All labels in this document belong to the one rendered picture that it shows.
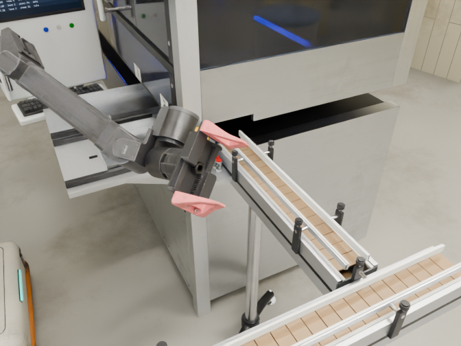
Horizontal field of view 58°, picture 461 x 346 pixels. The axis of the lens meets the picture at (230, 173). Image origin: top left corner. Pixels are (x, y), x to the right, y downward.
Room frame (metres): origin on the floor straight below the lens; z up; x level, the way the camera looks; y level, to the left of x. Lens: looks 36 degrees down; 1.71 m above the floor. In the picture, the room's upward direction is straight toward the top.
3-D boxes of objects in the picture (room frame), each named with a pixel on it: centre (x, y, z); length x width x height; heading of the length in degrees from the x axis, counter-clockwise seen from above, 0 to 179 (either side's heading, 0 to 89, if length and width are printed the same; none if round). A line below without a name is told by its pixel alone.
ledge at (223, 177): (1.18, 0.06, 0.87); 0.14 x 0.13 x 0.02; 117
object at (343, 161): (2.35, 0.17, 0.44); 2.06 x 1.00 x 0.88; 27
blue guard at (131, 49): (2.13, 0.61, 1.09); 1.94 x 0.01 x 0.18; 27
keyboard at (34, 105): (1.86, 0.81, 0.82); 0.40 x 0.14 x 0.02; 124
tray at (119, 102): (1.65, 0.47, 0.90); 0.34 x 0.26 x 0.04; 117
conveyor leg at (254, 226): (1.11, -0.09, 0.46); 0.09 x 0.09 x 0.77; 27
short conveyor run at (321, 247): (0.98, -0.15, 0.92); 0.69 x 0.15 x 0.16; 27
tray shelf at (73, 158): (1.46, 0.46, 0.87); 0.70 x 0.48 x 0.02; 27
